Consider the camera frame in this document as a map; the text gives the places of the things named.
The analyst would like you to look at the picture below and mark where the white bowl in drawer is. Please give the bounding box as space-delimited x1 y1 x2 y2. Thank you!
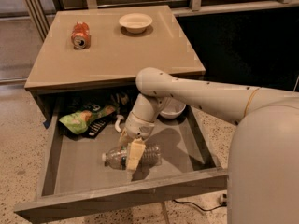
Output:
160 99 186 119

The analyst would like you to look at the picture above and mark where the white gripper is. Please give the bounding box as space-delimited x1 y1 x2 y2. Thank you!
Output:
118 112 154 172

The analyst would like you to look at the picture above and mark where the cream bowl on counter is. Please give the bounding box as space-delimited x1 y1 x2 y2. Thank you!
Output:
119 13 152 34

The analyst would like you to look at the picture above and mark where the black snack bag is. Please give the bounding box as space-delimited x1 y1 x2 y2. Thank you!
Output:
83 117 111 138

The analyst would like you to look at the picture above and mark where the beige top cabinet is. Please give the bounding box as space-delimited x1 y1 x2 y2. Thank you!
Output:
25 6 205 119

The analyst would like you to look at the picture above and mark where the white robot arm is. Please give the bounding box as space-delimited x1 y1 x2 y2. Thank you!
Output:
120 67 299 224

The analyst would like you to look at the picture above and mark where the black power strip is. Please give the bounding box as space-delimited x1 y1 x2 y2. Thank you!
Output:
219 194 227 206

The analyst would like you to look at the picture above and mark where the green chip bag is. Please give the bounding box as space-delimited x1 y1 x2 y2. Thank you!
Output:
59 105 116 134

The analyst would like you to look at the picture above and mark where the orange soda can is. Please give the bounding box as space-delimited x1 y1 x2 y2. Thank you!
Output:
71 21 90 49

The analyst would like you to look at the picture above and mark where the grey open drawer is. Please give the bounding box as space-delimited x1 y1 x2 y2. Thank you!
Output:
14 91 227 224

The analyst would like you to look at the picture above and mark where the clear plastic water bottle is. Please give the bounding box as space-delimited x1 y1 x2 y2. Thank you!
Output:
102 145 162 170

